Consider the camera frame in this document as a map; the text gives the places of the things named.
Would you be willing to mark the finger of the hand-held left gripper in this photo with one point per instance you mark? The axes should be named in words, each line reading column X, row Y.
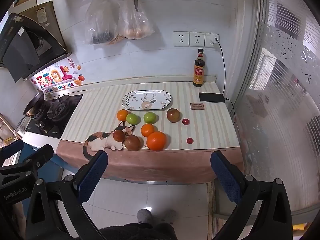
column 41, row 156
column 12, row 148

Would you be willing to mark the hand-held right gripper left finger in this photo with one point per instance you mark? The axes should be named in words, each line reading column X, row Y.
column 93, row 177

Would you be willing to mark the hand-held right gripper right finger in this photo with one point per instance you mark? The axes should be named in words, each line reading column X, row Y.
column 225, row 177

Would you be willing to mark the brown passion fruit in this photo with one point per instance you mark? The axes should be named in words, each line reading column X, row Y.
column 119, row 135
column 132, row 142

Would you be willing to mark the small orange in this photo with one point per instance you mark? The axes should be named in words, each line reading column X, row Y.
column 122, row 115
column 147, row 130

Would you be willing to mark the green apple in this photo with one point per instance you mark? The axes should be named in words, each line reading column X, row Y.
column 150, row 117
column 132, row 118

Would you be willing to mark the large orange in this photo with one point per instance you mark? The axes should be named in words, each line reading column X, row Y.
column 156, row 141

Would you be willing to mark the red apple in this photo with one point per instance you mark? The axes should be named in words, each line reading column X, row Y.
column 173, row 115

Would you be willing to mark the floral ceramic plate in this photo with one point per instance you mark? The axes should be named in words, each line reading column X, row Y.
column 147, row 100

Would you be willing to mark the black frying pan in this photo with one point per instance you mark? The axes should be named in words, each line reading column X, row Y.
column 33, row 103

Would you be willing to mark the red cherry tomato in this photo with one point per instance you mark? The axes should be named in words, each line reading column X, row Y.
column 190, row 140
column 185, row 122

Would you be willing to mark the striped tablecloth with cat print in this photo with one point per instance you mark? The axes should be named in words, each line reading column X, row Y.
column 202, row 130

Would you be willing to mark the black gas stove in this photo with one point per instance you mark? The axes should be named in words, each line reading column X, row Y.
column 65, row 108

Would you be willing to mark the grey slipper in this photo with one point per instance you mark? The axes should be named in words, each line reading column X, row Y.
column 144, row 215

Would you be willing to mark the person's dark clothing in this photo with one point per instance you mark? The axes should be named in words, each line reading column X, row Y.
column 140, row 232

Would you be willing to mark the small brown card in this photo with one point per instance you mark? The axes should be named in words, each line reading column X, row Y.
column 197, row 106

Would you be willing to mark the black phone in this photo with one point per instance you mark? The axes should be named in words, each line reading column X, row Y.
column 212, row 97

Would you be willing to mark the frosted glass sliding door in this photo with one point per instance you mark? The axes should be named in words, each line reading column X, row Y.
column 275, row 105

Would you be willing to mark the black range hood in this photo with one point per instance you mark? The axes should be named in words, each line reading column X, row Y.
column 22, row 51

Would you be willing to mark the dark sauce bottle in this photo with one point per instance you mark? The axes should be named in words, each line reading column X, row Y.
column 198, row 72

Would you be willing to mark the white charger plug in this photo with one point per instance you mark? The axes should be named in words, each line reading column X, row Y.
column 215, row 37

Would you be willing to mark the plastic bag with dark contents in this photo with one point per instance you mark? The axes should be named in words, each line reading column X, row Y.
column 100, row 22

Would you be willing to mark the plastic bag with onions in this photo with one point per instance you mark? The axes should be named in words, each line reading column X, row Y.
column 135, row 25

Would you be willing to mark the colourful wall sticker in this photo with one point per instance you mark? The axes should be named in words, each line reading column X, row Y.
column 53, row 80

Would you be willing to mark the white wall socket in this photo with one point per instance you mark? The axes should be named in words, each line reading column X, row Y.
column 181, row 39
column 197, row 39
column 208, row 42

